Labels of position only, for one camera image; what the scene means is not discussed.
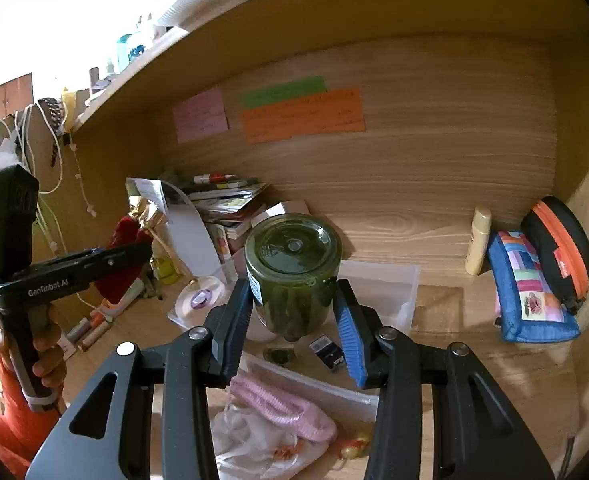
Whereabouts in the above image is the green flower mahjong tile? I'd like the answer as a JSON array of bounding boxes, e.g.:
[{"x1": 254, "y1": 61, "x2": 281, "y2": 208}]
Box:
[{"x1": 263, "y1": 347, "x2": 297, "y2": 367}]

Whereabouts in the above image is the white drawstring bag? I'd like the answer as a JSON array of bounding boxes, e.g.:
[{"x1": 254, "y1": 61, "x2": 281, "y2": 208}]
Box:
[{"x1": 210, "y1": 403, "x2": 328, "y2": 480}]

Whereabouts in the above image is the red pouch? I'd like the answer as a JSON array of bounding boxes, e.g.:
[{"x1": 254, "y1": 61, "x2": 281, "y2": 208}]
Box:
[{"x1": 94, "y1": 216, "x2": 152, "y2": 304}]

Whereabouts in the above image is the golden gourd charm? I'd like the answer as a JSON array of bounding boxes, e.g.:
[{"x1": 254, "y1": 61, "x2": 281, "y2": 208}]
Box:
[{"x1": 337, "y1": 434, "x2": 371, "y2": 460}]

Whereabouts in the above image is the green glass jar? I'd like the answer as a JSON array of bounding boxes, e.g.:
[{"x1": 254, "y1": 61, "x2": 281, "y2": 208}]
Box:
[{"x1": 244, "y1": 214, "x2": 342, "y2": 341}]

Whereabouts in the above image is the person left hand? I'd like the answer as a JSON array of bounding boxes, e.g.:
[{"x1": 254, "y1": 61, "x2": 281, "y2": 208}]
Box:
[{"x1": 0, "y1": 313, "x2": 67, "y2": 393}]

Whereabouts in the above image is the orange capped marker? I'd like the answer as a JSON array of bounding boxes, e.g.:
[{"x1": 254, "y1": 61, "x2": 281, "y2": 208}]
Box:
[{"x1": 67, "y1": 311, "x2": 106, "y2": 344}]

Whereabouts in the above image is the white brown lip tube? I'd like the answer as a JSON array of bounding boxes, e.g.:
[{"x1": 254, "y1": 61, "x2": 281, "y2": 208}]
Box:
[{"x1": 78, "y1": 320, "x2": 112, "y2": 352}]

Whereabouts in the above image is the orange green lotion tube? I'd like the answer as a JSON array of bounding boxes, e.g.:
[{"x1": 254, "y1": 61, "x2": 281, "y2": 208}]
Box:
[{"x1": 99, "y1": 278, "x2": 145, "y2": 318}]

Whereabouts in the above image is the clear plastic storage bin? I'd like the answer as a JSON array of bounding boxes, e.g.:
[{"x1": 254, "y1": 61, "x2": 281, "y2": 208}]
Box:
[{"x1": 208, "y1": 258, "x2": 423, "y2": 416}]

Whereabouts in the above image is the fruit pattern box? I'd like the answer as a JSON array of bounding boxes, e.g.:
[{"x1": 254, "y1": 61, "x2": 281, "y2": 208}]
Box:
[{"x1": 206, "y1": 223, "x2": 238, "y2": 283}]

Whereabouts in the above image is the white folded paper stand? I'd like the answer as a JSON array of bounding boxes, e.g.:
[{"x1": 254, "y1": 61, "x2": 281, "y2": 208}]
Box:
[{"x1": 125, "y1": 178, "x2": 221, "y2": 280}]

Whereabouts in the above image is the blue patchwork pencil case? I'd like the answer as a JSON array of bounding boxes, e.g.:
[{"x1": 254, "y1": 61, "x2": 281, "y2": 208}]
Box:
[{"x1": 487, "y1": 231, "x2": 581, "y2": 344}]

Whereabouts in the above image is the stack of books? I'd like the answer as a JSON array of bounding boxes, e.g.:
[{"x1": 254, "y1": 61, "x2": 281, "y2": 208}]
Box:
[{"x1": 180, "y1": 174, "x2": 270, "y2": 240}]

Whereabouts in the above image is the small white cardboard box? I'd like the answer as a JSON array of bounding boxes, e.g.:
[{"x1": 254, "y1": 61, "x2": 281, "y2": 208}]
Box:
[{"x1": 251, "y1": 200, "x2": 310, "y2": 228}]

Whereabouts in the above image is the cream lotion bottle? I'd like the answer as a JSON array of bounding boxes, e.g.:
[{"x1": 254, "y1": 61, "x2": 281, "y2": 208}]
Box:
[{"x1": 465, "y1": 206, "x2": 492, "y2": 275}]

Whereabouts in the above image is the black orange zip case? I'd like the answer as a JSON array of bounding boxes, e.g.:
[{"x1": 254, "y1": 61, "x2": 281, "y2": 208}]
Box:
[{"x1": 520, "y1": 195, "x2": 589, "y2": 315}]

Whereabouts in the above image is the pink sticky note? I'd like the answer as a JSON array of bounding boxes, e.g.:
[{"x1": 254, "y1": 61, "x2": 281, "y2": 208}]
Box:
[{"x1": 172, "y1": 88, "x2": 228, "y2": 143}]

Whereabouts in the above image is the green sticky note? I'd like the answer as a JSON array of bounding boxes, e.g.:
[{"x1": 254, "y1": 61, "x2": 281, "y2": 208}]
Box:
[{"x1": 244, "y1": 76, "x2": 327, "y2": 110}]

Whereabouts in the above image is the orange sticky note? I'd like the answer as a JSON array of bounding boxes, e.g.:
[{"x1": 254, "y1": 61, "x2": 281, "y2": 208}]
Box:
[{"x1": 241, "y1": 89, "x2": 366, "y2": 144}]

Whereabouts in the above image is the white charging cable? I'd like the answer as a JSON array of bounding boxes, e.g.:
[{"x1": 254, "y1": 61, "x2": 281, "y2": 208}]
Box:
[{"x1": 0, "y1": 102, "x2": 98, "y2": 261}]

